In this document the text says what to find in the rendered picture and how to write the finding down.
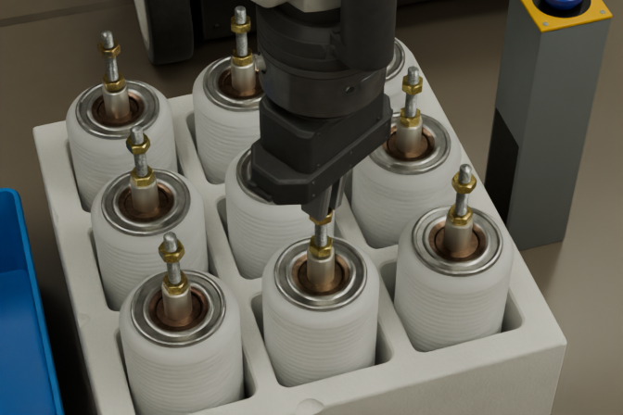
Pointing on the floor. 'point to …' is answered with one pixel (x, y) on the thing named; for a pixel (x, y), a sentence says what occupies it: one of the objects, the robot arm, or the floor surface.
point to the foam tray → (64, 213)
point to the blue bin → (22, 322)
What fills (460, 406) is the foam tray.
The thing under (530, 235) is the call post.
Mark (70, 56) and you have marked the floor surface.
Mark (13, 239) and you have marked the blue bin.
